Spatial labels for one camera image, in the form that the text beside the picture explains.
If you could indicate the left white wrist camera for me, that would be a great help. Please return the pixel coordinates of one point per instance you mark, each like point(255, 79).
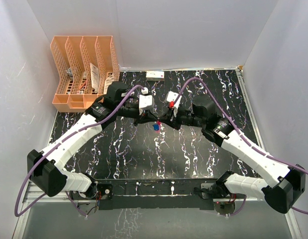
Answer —
point(146, 101)

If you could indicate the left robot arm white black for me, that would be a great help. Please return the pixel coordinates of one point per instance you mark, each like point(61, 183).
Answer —
point(46, 167)

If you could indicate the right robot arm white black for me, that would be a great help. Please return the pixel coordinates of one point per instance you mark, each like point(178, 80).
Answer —
point(279, 185)

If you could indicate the pink strap keyring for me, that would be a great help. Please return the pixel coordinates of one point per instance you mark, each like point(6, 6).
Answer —
point(159, 123)

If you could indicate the key with blue tag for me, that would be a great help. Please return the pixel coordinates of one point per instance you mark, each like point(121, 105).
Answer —
point(156, 127)

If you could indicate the white small cardboard box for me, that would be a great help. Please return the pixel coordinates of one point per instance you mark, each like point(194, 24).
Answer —
point(155, 76)

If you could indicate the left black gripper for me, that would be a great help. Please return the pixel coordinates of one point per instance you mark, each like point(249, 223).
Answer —
point(146, 117)

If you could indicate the white paper packet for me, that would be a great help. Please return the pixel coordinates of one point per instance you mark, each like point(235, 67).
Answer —
point(95, 77)

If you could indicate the white labelled packet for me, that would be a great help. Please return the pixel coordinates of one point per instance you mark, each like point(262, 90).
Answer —
point(109, 80)

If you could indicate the orange plastic file organizer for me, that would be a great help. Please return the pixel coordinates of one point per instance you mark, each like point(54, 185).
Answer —
point(74, 93)

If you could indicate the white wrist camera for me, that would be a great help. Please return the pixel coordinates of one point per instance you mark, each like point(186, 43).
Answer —
point(146, 101)
point(173, 100)

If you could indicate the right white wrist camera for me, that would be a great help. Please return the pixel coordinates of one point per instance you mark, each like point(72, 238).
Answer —
point(173, 100)

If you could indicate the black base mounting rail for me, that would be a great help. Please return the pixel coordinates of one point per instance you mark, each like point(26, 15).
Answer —
point(110, 194)

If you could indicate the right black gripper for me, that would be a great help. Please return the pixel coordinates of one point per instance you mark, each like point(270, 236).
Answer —
point(172, 121)

